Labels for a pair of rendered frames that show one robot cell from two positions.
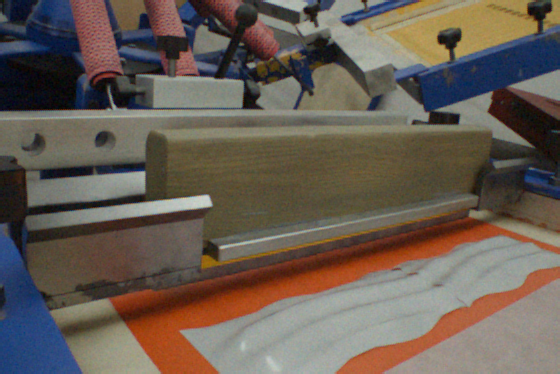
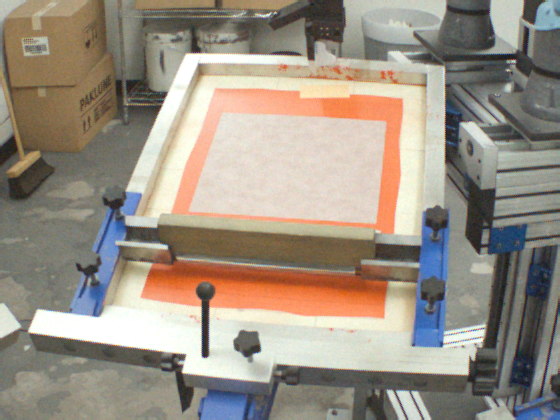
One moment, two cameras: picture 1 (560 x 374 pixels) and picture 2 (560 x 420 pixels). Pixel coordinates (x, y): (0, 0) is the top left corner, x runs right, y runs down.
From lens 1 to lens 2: 1.58 m
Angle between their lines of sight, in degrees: 105
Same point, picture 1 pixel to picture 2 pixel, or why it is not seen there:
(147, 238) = (385, 244)
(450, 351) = (314, 216)
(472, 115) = not seen: outside the picture
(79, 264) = (406, 249)
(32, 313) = (425, 232)
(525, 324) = (275, 209)
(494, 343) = (297, 211)
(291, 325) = not seen: hidden behind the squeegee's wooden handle
